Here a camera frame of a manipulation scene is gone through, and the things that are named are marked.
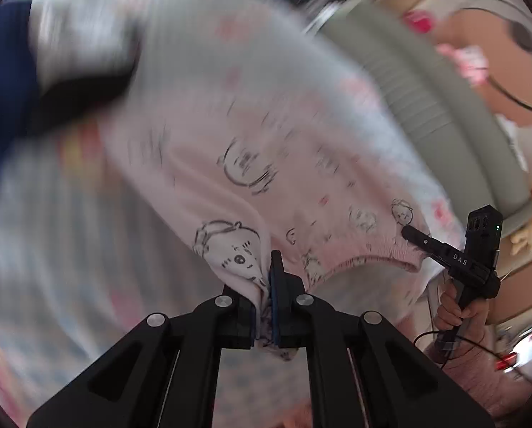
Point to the dark blue garment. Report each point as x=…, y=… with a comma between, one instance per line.
x=2, y=84

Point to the person's right hand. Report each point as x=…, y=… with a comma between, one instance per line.
x=448, y=310

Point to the grey ribbed cushion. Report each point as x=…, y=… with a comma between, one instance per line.
x=408, y=80

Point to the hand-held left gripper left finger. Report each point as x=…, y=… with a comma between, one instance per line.
x=249, y=321

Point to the person's right forearm pink sleeve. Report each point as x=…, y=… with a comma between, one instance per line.
x=480, y=374

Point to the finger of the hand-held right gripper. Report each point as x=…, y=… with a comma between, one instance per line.
x=422, y=238

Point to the small red object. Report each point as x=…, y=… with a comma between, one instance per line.
x=506, y=362

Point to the black garment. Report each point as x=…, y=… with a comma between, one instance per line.
x=78, y=93

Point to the white grey garment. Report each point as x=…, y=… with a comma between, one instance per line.
x=78, y=35

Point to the blue checked printed blanket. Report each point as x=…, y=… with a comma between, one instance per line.
x=69, y=249

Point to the pink cartoon print pajama pants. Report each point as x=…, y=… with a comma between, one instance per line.
x=248, y=133

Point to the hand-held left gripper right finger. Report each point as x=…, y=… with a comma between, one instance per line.
x=274, y=303

